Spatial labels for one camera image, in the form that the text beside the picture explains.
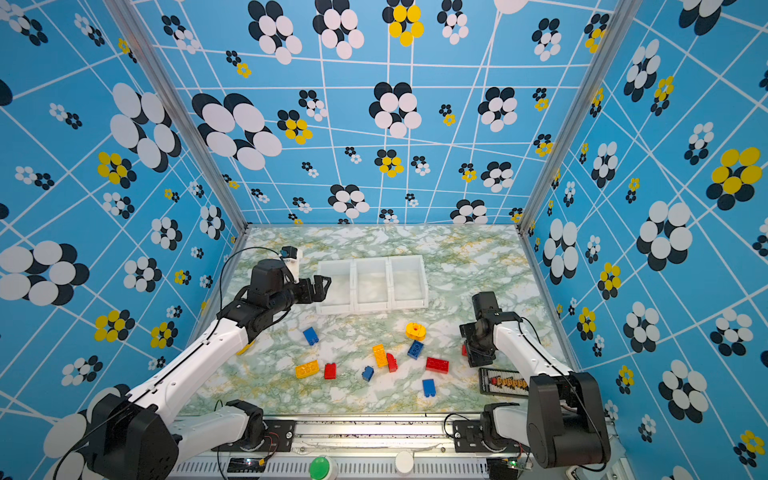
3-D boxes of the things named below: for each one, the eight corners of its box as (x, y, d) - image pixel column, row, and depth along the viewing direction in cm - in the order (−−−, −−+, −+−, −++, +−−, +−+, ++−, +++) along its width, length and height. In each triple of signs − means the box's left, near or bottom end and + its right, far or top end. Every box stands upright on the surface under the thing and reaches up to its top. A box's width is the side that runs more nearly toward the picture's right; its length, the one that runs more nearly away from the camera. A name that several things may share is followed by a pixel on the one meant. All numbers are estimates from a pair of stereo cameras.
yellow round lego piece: (404, 336, 93) (404, 331, 90) (408, 325, 95) (408, 320, 93) (423, 342, 91) (424, 338, 89) (427, 331, 94) (427, 326, 91)
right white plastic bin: (389, 311, 98) (389, 300, 92) (389, 267, 110) (389, 255, 104) (427, 311, 98) (429, 300, 92) (424, 267, 110) (425, 255, 104)
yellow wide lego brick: (298, 380, 85) (296, 377, 82) (297, 370, 86) (294, 367, 84) (320, 372, 86) (318, 368, 84) (318, 363, 88) (316, 359, 85)
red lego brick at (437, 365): (425, 370, 86) (425, 367, 84) (426, 360, 88) (427, 356, 86) (448, 374, 85) (449, 371, 83) (448, 364, 87) (450, 360, 85)
